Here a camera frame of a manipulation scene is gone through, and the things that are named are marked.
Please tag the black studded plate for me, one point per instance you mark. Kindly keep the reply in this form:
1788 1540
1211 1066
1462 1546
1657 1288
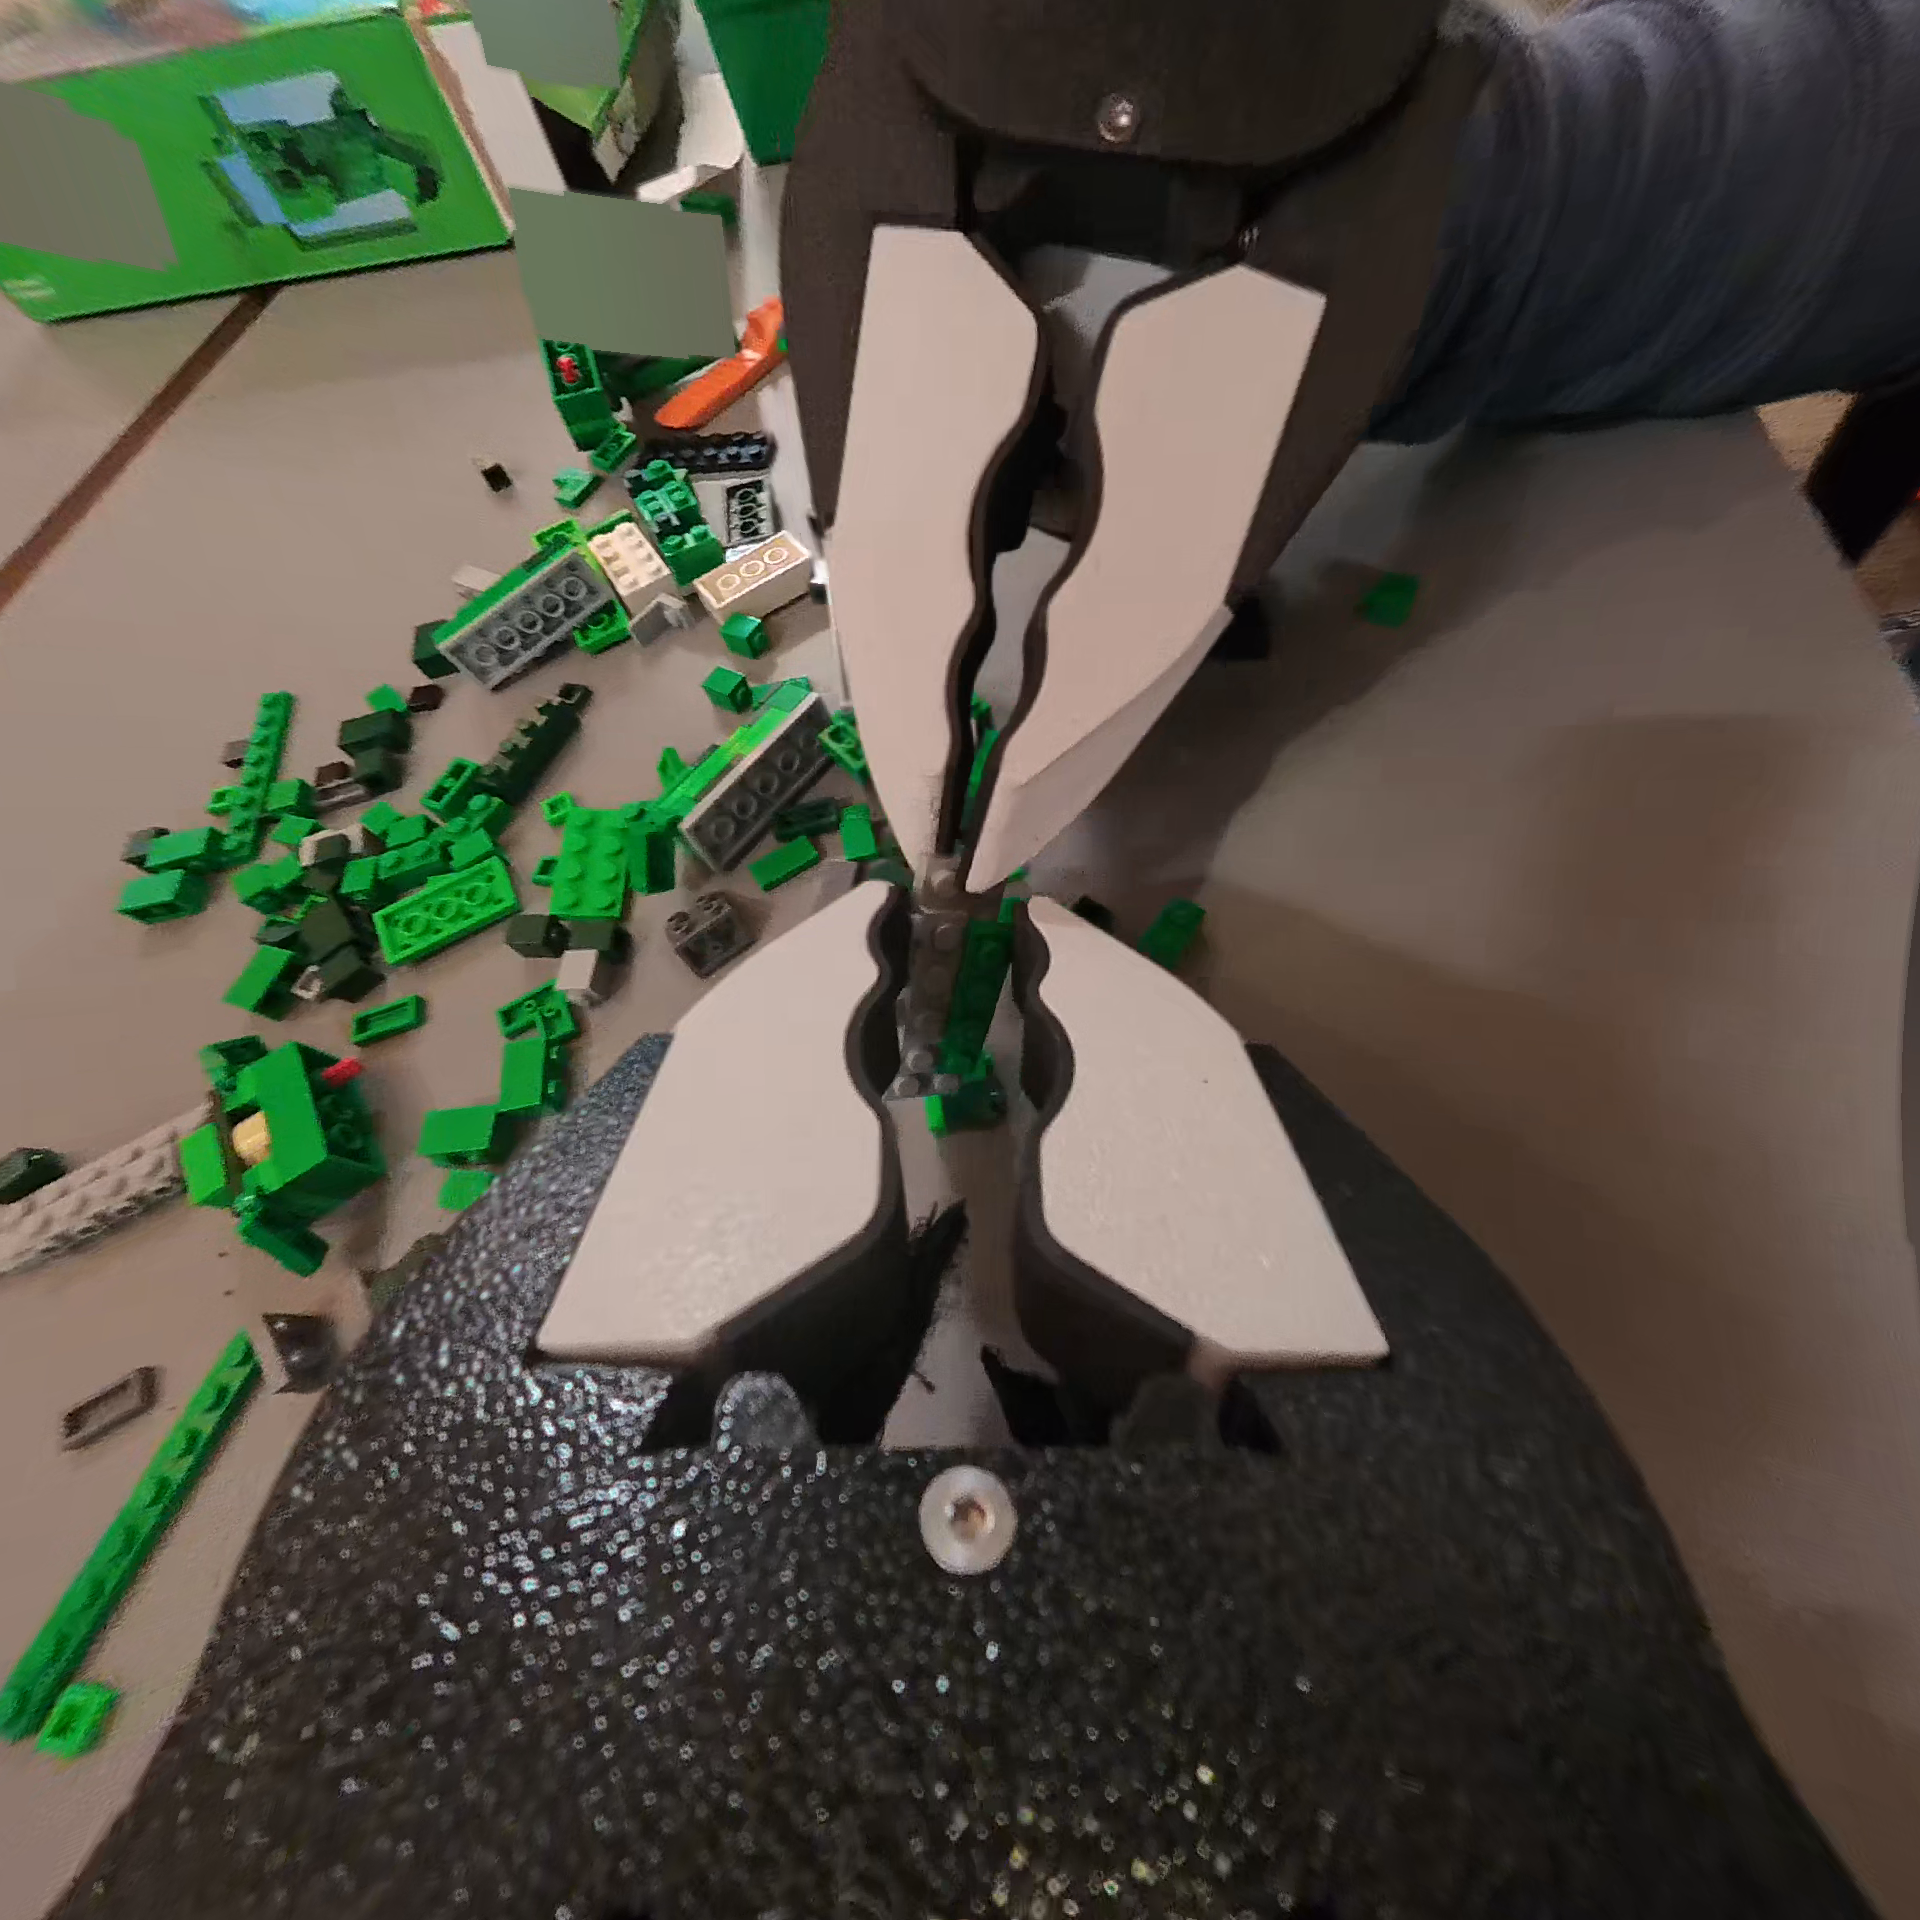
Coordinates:
705 451

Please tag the long green brick build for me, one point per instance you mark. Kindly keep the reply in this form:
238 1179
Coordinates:
580 397

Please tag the long green studded plate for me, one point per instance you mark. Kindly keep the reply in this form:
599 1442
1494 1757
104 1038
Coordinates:
135 1529

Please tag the light grey studded plate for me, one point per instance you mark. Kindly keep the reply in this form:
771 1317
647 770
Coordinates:
91 1201

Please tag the green plastic bin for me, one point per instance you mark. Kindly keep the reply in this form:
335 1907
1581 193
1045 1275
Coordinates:
765 89

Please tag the pile of loose green bricks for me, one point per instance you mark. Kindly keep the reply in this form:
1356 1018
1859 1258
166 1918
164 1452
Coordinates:
166 896

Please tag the cream holed brick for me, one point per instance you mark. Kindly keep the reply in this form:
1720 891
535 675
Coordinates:
758 571

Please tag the orange brick separator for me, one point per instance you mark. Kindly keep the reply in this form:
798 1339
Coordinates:
721 381

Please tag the grey holed brick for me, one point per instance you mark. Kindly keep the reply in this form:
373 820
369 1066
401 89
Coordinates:
518 622
758 795

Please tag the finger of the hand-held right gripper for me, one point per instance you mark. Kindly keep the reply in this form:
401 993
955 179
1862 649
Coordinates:
1172 494
901 524

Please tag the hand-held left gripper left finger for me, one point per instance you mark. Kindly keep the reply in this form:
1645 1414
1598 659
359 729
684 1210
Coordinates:
721 1171

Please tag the long dark green brick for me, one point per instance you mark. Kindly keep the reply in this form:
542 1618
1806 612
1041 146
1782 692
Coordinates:
533 744

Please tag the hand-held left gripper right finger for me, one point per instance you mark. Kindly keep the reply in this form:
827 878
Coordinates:
1185 1184

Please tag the green and grey brick assembly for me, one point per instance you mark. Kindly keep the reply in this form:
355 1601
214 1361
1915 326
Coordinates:
933 968

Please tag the small green brick build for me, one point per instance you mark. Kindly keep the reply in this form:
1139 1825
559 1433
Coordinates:
300 1108

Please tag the grey desk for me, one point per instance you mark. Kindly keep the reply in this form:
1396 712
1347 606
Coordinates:
1500 901

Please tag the bright green square plate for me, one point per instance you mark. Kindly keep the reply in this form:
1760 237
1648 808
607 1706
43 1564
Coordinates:
599 861

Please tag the bright green holed brick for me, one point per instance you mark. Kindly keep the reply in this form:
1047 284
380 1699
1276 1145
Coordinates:
446 915

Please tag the green toy set box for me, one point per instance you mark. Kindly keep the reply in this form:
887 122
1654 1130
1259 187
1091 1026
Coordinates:
359 89

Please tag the white studded brick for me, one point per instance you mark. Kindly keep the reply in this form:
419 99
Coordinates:
630 563

